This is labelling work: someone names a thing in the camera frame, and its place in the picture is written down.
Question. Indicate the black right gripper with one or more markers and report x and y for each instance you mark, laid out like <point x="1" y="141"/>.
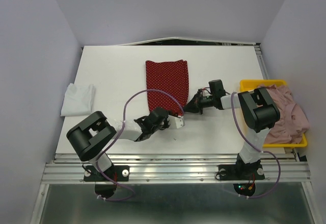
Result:
<point x="194" y="105"/>

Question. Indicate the white skirt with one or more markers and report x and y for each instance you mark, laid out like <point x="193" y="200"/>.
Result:
<point x="78" y="100"/>

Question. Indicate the red polka dot skirt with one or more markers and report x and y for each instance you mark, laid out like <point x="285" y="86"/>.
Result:
<point x="172" y="78"/>

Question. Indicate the pink skirt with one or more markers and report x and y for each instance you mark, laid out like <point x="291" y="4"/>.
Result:
<point x="293" y="123"/>

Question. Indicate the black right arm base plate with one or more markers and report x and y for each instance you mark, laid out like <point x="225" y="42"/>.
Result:
<point x="231" y="172"/>

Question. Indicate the yellow plastic tray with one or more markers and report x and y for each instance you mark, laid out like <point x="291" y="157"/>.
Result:
<point x="251" y="84"/>

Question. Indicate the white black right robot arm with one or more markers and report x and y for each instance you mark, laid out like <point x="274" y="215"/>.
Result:
<point x="258" y="109"/>

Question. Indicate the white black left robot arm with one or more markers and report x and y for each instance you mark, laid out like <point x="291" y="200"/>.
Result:
<point x="89" y="137"/>

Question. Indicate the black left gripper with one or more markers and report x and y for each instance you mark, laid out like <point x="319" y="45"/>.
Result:
<point x="166" y="122"/>

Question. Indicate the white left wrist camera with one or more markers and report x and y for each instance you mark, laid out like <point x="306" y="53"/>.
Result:
<point x="176" y="122"/>

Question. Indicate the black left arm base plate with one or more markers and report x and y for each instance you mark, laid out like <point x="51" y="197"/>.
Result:
<point x="118" y="173"/>

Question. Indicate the aluminium mounting rail frame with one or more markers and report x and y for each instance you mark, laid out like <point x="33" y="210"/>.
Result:
<point x="172" y="175"/>

